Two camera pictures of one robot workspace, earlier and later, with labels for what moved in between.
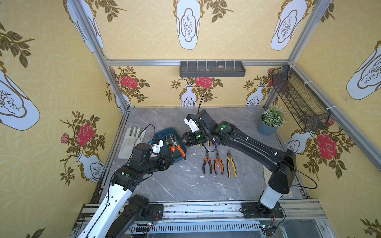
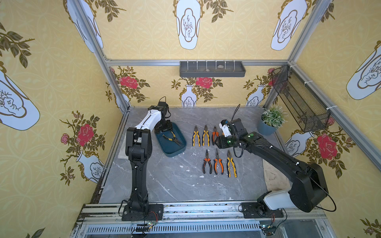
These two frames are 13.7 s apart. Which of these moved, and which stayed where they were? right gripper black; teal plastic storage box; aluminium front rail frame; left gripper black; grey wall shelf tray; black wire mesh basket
Moved: teal plastic storage box; right gripper black; left gripper black
Stayed: grey wall shelf tray; aluminium front rail frame; black wire mesh basket
